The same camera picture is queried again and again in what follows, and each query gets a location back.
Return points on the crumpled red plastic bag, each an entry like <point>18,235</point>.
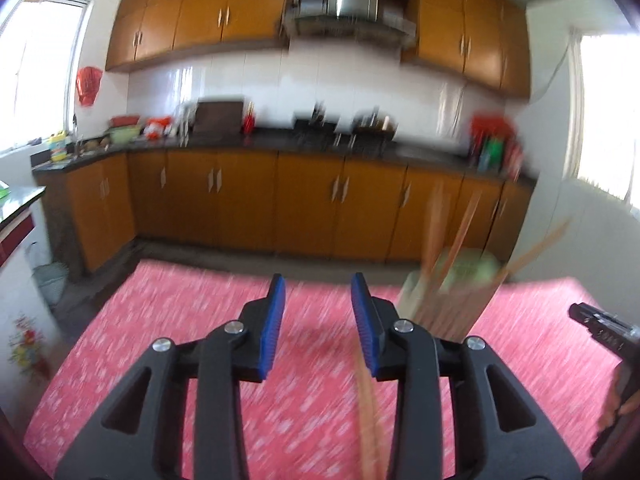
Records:
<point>492,125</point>

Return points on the green perforated chopstick holder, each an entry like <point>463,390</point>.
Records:
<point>470,270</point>

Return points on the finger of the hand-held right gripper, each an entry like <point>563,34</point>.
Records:
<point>585,316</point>

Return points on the red basin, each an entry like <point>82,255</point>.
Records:
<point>125,121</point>

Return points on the green basin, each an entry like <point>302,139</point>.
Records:
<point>124,135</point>

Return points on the gas stove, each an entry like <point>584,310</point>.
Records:
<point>345,141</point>

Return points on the metal faucet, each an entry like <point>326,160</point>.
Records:
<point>77,135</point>

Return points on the black wok with lid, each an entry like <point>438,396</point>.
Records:
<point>374,122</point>

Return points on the window with white frame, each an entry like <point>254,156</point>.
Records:
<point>40,70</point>
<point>610,115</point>

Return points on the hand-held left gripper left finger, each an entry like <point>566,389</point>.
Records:
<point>270,330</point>

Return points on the hanging red plastic bag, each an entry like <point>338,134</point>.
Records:
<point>89,85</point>

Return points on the red sauce bottle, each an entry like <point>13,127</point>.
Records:
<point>514,160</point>

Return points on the dark side counter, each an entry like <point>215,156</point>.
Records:
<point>20,202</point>

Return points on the red and white bag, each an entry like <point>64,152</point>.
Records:
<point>159,127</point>

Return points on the person's right hand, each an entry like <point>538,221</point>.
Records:
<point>609,400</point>

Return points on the white waste basket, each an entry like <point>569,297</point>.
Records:
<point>50,282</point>

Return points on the green funnel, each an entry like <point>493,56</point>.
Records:
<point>3,192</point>

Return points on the green bottle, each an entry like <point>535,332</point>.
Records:
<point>491,154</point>

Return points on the wooden wall cabinets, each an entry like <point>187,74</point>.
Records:
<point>200,15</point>

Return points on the steel range hood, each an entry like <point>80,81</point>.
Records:
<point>350,5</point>

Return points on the yellow detergent bottle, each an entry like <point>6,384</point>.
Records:
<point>59,149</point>

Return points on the wooden base cabinets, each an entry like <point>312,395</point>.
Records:
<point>250,200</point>

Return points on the dark wooden cutting board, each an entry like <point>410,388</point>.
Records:
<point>217,117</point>

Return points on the red glass bottle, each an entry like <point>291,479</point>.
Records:
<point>249,120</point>

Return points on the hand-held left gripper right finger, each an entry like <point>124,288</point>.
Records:
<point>365,330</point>

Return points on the black kitchen countertop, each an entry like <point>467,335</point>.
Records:
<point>225,141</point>

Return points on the red floral tablecloth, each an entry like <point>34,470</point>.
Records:
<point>310,410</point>

